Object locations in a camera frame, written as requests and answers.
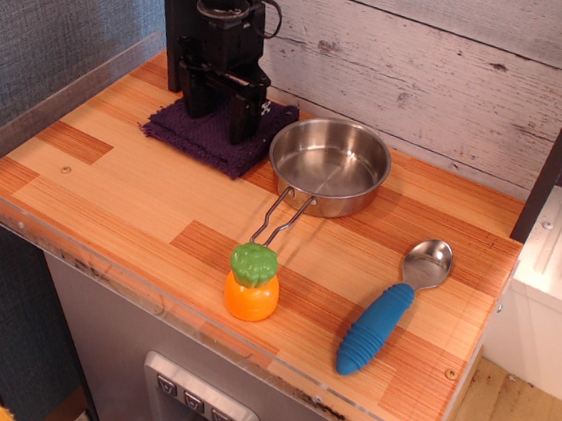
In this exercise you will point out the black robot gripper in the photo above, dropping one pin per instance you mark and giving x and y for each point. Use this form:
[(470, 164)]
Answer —
[(220, 59)]

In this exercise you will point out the clear acrylic table guard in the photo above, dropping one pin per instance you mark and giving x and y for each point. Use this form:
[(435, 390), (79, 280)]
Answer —
[(79, 178)]

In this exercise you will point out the grey toy fridge cabinet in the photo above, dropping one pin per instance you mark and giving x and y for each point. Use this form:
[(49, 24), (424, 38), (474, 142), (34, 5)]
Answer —
[(112, 336)]

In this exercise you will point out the white toy sink unit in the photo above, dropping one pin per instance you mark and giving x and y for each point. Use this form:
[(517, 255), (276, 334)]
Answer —
[(524, 335)]

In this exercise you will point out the purple cloth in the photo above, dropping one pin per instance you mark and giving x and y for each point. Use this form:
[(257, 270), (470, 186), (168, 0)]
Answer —
[(206, 139)]

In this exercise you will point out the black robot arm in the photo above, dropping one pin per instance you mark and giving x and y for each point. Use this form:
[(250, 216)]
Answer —
[(219, 63)]

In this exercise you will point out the orange toy carrot green top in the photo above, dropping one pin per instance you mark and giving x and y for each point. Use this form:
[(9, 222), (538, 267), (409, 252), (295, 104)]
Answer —
[(252, 287)]

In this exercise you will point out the silver dispenser button panel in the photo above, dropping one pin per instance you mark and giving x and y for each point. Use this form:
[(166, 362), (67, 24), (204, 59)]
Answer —
[(179, 395)]

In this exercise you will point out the spoon with blue handle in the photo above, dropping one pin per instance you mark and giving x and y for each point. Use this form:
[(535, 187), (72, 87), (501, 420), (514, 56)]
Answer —
[(427, 265)]

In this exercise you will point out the silver pan with wire handle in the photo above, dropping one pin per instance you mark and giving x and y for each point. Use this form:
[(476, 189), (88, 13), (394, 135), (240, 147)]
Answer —
[(326, 168)]

